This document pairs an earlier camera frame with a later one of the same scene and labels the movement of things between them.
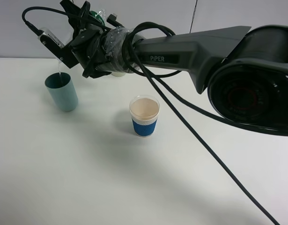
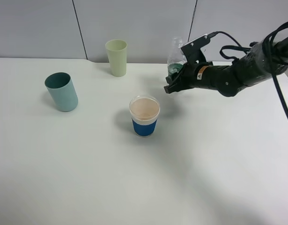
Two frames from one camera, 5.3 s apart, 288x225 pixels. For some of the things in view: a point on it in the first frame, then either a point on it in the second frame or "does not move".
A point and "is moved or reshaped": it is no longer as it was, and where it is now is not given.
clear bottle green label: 100,16 is moved or reshaped
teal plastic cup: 60,86 does not move
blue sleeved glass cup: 144,110 does not move
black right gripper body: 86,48 → 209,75
